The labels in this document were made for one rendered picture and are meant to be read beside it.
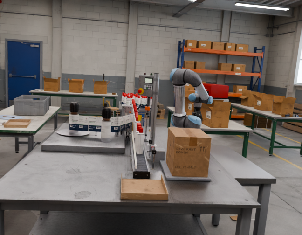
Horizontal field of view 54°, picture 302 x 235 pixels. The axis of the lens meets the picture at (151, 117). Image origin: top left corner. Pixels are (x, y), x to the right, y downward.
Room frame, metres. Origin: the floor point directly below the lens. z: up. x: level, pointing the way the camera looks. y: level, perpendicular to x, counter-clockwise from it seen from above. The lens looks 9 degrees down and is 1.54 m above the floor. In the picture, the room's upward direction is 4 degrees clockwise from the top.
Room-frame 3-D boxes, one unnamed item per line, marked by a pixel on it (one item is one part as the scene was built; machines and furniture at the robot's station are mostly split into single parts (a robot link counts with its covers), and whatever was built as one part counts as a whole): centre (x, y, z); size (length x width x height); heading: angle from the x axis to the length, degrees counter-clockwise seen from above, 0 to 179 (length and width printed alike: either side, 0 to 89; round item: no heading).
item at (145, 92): (2.79, 0.04, 1.38); 0.17 x 0.10 x 0.19; 61
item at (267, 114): (6.80, -2.56, 0.39); 2.20 x 0.80 x 0.78; 9
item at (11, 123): (3.37, 1.52, 0.82); 0.34 x 0.24 x 0.03; 15
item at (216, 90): (8.27, -1.66, 0.61); 0.70 x 0.60 x 1.22; 21
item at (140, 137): (2.25, 0.07, 0.98); 0.05 x 0.05 x 0.20
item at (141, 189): (1.69, 0.02, 0.85); 0.30 x 0.26 x 0.04; 6
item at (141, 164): (2.68, 0.12, 0.86); 1.65 x 0.08 x 0.04; 6
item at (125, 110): (3.09, 0.25, 1.01); 0.14 x 0.13 x 0.26; 6
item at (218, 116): (4.29, -0.94, 0.97); 0.51 x 0.39 x 0.37; 105
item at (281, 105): (6.18, -2.68, 0.97); 0.43 x 0.42 x 0.37; 96
